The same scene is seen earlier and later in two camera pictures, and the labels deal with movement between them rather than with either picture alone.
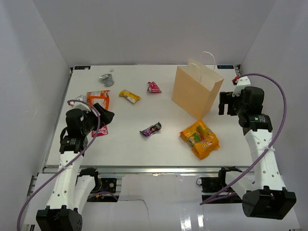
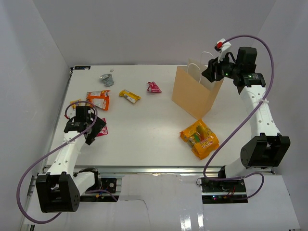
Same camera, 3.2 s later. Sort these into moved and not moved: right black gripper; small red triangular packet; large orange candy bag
Moved: right black gripper
Not moved: small red triangular packet; large orange candy bag
